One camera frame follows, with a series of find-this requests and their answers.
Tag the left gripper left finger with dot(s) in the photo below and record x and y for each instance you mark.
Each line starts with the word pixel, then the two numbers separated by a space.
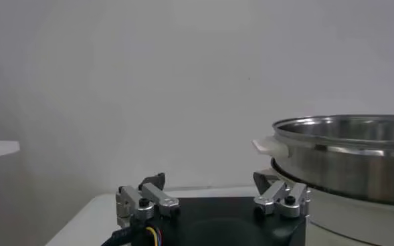
pixel 160 200

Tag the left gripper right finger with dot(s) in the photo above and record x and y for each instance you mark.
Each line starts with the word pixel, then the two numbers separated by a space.
pixel 273 195

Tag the stainless steel steamer basket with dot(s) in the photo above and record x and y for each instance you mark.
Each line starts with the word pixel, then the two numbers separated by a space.
pixel 344 167

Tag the white electric cooker base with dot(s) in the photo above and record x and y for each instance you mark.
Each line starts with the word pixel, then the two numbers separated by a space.
pixel 350 220

